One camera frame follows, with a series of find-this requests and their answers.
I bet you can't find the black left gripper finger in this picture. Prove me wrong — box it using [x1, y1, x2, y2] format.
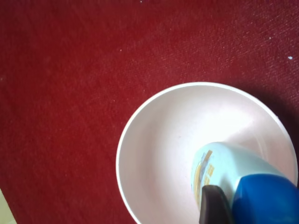
[199, 185, 235, 224]

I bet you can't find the white bottle blue cap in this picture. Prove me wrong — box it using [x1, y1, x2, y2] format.
[191, 142, 299, 224]

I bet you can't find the pink bowl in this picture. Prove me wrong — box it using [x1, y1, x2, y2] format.
[115, 82, 298, 224]

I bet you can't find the red tablecloth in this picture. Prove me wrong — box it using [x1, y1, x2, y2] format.
[0, 0, 299, 224]

